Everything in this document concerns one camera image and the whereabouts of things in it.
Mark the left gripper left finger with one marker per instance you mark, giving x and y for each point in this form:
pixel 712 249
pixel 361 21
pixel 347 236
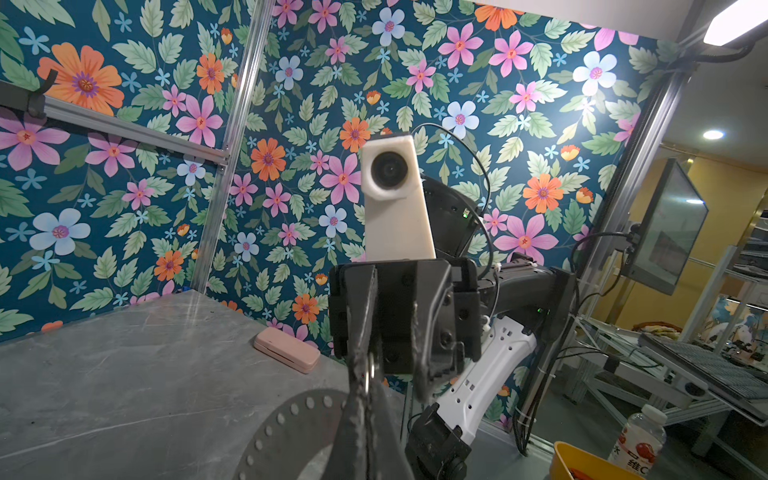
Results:
pixel 348 458

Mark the plastic drink bottle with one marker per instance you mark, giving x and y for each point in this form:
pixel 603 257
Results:
pixel 640 442

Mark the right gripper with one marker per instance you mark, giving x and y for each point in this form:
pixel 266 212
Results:
pixel 413 317

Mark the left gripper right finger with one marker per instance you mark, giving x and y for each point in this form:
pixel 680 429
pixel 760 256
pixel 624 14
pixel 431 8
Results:
pixel 385 458

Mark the wall mounted monitor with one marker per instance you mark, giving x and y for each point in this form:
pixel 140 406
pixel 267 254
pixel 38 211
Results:
pixel 661 244

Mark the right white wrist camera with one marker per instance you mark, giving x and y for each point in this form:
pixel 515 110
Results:
pixel 396 221

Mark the yellow plastic bin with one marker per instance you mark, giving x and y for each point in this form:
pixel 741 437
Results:
pixel 570 462

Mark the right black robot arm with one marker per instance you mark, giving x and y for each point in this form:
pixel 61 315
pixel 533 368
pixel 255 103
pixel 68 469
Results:
pixel 521 306

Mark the pink eraser case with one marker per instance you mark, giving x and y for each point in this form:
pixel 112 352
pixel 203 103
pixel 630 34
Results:
pixel 286 349

